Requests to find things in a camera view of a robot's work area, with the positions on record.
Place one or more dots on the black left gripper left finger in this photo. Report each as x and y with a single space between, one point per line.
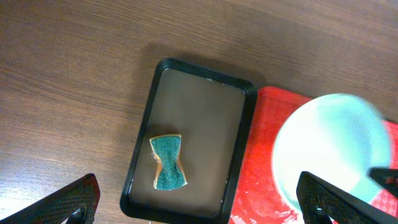
75 203

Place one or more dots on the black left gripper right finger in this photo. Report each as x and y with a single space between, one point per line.
322 202

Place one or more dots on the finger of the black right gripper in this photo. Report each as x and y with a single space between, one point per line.
386 178

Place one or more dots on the light green plate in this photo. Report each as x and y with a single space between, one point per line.
336 137

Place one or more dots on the green yellow sponge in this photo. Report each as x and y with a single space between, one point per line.
166 151

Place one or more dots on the red plastic tray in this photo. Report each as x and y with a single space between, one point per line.
257 199

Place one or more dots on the dark brown tray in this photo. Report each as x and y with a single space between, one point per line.
212 113

